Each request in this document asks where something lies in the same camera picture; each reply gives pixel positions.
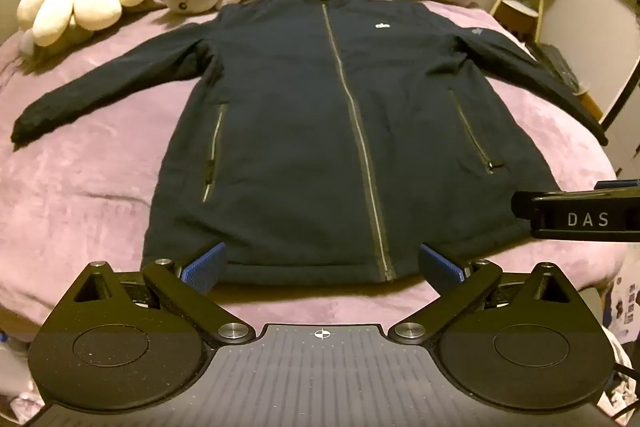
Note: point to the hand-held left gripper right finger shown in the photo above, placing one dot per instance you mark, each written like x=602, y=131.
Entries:
x=437, y=267

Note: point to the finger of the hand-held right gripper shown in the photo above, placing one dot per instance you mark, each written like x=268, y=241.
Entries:
x=620, y=185

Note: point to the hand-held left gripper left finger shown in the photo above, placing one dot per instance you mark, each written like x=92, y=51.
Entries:
x=205, y=264

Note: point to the navy zip jacket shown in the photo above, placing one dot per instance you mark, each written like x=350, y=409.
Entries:
x=280, y=107

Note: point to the printed paper bag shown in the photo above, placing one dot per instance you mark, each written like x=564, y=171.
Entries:
x=625, y=307

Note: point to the black packaged bag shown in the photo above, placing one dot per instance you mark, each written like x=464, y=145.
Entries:
x=555, y=59

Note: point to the purple bed blanket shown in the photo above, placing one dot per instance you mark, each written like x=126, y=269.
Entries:
x=75, y=187

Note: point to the brown round stool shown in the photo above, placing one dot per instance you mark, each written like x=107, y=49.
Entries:
x=517, y=19

